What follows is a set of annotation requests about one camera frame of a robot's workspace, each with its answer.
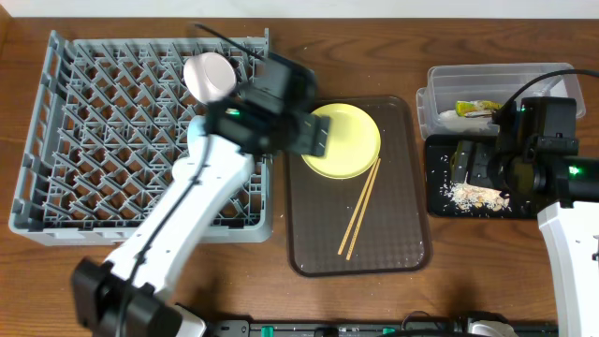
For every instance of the white paper napkin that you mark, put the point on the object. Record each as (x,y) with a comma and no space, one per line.
(476,122)

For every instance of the brown plastic serving tray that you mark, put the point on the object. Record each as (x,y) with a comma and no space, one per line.
(340,227)

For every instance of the wooden chopstick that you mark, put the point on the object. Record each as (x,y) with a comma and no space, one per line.
(358,207)
(363,210)

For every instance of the clear plastic waste bin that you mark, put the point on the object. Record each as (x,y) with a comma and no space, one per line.
(493,82)

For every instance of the grey plastic dishwasher rack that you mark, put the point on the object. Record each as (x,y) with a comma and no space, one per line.
(109,121)

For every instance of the pink white bowl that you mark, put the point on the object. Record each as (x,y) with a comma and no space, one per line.
(209,77)

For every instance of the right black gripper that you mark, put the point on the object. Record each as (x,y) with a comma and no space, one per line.
(468,159)

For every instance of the rice food scraps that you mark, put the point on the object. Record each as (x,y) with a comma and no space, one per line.
(468,197)

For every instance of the yellow round plate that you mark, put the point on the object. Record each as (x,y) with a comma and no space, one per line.
(353,142)

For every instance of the right wooden chopstick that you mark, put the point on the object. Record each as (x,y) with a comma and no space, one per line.
(363,210)

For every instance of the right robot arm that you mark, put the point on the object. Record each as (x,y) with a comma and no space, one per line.
(570,232)

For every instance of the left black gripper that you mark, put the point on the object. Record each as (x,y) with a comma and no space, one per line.
(316,135)

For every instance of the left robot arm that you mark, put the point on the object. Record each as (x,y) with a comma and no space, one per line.
(127,294)

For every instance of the left wooden chopstick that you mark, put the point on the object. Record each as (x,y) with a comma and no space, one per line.
(358,207)

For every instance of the green snack wrapper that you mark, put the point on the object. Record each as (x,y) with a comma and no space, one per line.
(477,108)

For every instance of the black rectangular tray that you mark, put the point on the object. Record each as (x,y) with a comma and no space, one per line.
(439,149)

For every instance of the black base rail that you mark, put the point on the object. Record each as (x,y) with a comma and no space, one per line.
(242,328)

